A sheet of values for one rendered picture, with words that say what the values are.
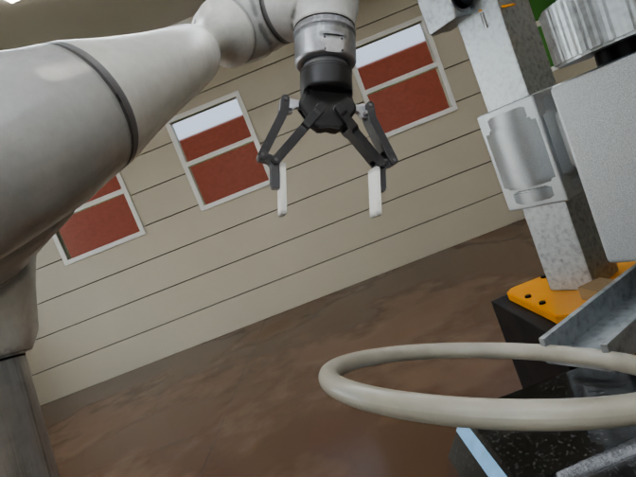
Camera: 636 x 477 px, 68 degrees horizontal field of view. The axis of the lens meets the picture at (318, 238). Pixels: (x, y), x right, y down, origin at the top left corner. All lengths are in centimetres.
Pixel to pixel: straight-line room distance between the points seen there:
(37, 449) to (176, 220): 698
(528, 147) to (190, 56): 160
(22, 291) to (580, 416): 51
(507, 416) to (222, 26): 61
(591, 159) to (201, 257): 657
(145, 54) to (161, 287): 723
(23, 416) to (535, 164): 176
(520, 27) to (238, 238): 576
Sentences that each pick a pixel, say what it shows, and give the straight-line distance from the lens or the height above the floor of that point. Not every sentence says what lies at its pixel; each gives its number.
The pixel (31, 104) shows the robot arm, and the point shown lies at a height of 162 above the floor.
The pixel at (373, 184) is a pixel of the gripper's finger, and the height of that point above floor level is 150.
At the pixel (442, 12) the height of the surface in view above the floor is 197.
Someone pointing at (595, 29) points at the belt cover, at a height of 161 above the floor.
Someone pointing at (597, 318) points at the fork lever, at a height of 108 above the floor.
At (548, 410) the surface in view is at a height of 124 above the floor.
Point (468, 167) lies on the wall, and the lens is 740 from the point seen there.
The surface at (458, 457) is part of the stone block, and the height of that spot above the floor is 76.
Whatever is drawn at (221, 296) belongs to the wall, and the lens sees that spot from 738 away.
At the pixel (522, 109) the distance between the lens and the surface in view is 193.
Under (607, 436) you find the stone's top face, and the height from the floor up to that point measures 82.
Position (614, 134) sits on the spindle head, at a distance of 114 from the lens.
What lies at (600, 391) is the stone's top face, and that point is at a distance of 137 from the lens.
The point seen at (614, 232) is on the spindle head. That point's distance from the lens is 121.
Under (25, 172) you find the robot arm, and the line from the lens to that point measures 31.
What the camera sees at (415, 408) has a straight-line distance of 53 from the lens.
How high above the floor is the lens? 152
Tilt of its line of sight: 5 degrees down
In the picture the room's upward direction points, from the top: 22 degrees counter-clockwise
